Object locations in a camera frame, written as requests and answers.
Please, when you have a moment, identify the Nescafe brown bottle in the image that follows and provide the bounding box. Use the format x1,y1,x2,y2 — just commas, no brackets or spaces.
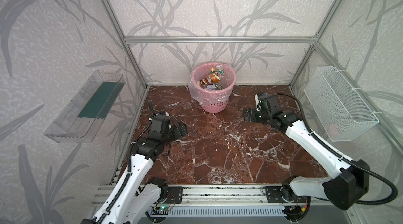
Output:
197,72,222,88

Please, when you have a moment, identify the clear bottle bird label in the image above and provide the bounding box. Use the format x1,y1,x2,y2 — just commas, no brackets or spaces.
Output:
216,64,228,90

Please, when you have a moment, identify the crushed clear bottle blue label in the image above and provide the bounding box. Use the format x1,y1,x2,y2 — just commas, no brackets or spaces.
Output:
205,82,222,91

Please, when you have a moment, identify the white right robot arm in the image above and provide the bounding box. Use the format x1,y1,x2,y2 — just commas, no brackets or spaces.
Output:
243,93,398,210

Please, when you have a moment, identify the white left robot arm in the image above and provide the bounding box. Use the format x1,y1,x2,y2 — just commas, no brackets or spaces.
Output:
82,101,187,224

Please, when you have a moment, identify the pink perforated plastic bin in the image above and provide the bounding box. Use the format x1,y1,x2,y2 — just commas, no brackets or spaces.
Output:
188,62,237,113

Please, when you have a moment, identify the clear plastic bin liner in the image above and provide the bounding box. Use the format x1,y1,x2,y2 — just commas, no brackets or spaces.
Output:
188,76,235,113

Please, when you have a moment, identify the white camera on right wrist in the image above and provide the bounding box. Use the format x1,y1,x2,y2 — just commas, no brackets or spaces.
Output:
255,93,268,111

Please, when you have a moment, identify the horizontal aluminium frame bar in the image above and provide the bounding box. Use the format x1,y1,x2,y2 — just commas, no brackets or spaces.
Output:
124,36,316,44

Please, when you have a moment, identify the white wire mesh basket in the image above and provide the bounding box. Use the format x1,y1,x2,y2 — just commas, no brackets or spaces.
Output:
304,67,379,142

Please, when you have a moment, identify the clear wall tray green mat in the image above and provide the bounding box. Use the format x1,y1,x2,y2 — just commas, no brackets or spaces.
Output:
44,70,126,143

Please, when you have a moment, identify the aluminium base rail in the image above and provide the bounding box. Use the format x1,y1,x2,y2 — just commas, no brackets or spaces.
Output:
91,183,350,217

